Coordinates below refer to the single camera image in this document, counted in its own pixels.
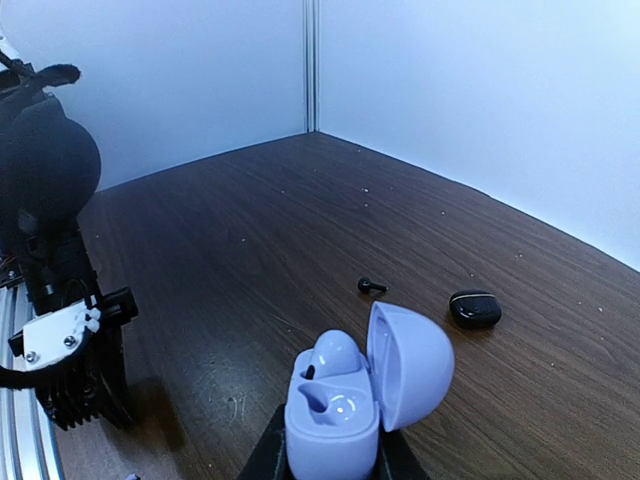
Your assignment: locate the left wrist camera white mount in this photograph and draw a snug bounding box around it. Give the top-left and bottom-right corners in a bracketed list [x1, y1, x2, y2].
[7, 287, 139, 371]

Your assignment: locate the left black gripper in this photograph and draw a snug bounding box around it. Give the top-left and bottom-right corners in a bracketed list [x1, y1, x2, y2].
[35, 325, 134, 430]

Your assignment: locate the black earbud charging case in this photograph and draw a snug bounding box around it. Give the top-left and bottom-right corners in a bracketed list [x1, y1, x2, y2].
[449, 290, 502, 330]

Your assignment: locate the aluminium front rail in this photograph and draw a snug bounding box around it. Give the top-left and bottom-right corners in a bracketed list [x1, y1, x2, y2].
[1, 286, 64, 479]

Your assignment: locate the lilac earbud charging case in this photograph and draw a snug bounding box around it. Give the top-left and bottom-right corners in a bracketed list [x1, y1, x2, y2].
[285, 301, 455, 479]

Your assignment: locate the left aluminium frame post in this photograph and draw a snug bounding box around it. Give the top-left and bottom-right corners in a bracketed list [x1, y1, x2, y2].
[302, 0, 320, 133]

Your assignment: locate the black earbud upper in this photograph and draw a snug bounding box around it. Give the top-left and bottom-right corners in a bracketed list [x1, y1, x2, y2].
[357, 277, 388, 294]

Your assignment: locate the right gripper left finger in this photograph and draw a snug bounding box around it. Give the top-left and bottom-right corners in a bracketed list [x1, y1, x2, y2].
[238, 404, 290, 480]

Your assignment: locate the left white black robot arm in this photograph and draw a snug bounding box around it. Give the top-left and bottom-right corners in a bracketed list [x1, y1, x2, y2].
[1, 57, 138, 430]

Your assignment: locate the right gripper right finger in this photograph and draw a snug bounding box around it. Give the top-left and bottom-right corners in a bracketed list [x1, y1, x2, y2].
[375, 430, 428, 480]

